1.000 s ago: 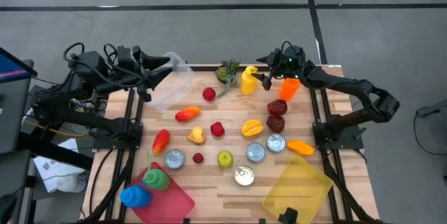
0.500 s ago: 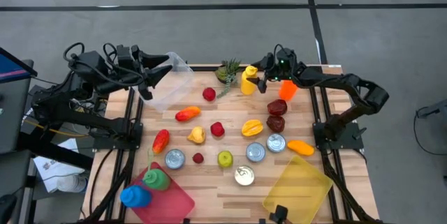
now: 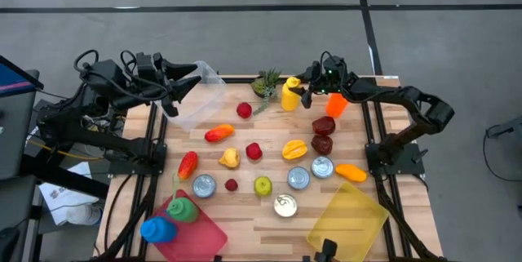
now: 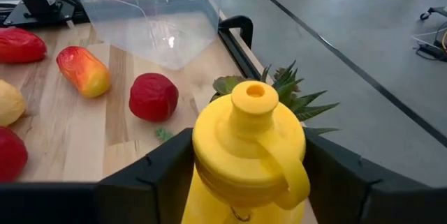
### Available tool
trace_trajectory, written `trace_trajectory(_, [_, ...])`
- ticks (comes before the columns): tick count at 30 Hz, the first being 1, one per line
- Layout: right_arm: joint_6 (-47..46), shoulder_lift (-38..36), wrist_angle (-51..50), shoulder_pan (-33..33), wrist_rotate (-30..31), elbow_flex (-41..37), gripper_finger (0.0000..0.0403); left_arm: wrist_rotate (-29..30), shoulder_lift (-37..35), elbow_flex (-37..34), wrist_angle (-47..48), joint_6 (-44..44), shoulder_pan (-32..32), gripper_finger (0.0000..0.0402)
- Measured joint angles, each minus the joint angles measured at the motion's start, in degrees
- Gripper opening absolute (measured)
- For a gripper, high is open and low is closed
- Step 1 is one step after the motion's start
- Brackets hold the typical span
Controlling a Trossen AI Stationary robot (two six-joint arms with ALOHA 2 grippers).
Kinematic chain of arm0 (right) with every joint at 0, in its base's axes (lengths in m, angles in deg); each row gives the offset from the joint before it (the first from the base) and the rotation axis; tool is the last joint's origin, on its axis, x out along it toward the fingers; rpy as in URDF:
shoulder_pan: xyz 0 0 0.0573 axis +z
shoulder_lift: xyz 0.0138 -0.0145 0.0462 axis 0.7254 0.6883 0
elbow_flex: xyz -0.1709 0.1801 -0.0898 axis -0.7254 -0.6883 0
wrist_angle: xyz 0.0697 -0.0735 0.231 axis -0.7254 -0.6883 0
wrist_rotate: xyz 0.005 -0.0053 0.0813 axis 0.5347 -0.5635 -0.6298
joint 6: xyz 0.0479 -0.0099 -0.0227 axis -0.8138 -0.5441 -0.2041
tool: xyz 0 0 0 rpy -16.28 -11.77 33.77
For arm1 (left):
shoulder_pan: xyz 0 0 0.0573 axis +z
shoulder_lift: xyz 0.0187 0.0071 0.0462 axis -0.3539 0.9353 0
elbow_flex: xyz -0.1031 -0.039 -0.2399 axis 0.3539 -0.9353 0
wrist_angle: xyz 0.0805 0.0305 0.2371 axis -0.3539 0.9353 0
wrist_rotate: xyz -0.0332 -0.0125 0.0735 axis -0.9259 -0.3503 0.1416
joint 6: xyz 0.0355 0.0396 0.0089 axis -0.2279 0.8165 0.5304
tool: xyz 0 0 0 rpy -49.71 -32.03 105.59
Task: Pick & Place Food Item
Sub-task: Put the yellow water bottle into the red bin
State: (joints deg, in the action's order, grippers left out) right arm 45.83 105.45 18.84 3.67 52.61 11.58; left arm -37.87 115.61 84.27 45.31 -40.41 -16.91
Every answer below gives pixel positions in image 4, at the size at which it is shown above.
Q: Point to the red yellow toy mango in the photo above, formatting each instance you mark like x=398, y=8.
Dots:
x=84, y=72

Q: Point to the elongated red toy pepper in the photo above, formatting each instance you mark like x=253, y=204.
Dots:
x=19, y=46

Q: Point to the dark red toy fruit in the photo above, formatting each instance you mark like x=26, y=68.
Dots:
x=153, y=98

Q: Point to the clear plastic bin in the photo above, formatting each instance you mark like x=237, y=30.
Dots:
x=157, y=35

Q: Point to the black wheeled stand base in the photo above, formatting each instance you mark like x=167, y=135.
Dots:
x=434, y=51

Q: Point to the yellow-green toy apple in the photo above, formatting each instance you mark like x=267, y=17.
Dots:
x=10, y=103

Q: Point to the potted succulent plant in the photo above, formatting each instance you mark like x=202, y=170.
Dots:
x=290, y=88

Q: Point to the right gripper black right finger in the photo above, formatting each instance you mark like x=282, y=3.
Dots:
x=377, y=199

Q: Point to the yellow plastic squeeze bottle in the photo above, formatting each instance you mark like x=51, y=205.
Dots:
x=244, y=154

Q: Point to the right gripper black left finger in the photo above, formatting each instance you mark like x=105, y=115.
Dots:
x=104, y=203

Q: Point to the bright red toy apple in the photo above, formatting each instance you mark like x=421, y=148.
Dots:
x=10, y=154

